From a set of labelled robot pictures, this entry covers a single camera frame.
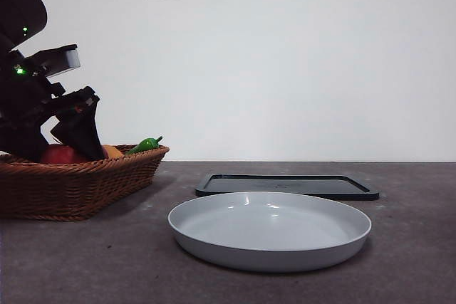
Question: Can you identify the orange round fruit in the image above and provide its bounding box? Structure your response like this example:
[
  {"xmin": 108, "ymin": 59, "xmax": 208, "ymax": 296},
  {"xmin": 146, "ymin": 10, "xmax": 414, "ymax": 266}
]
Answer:
[{"xmin": 102, "ymin": 144, "xmax": 125, "ymax": 159}]

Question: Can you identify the black flat tray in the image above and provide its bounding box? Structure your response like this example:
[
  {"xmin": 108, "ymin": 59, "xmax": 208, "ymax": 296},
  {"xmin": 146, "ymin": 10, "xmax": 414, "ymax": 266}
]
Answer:
[{"xmin": 195, "ymin": 173, "xmax": 380, "ymax": 201}]

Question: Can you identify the pale grey left camera box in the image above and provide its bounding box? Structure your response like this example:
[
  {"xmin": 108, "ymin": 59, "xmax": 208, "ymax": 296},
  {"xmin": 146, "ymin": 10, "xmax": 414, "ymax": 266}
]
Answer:
[{"xmin": 32, "ymin": 44, "xmax": 81, "ymax": 78}]

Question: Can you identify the green pepper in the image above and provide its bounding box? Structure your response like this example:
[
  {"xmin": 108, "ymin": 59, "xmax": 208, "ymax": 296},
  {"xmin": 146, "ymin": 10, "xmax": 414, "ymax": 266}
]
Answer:
[{"xmin": 125, "ymin": 135, "xmax": 164, "ymax": 157}]

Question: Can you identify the grey round plate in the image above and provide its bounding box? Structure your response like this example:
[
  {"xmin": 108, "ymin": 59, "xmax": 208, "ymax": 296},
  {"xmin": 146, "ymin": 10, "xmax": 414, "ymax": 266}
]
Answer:
[{"xmin": 167, "ymin": 191, "xmax": 373, "ymax": 273}]

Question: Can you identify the red tomato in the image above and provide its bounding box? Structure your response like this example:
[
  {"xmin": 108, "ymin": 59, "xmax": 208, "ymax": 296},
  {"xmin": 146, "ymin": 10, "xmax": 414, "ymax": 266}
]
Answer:
[{"xmin": 40, "ymin": 143, "xmax": 90, "ymax": 165}]

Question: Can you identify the brown wicker basket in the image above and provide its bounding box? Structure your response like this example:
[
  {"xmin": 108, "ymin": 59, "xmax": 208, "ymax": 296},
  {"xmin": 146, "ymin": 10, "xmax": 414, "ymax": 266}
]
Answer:
[{"xmin": 0, "ymin": 144, "xmax": 170, "ymax": 222}]

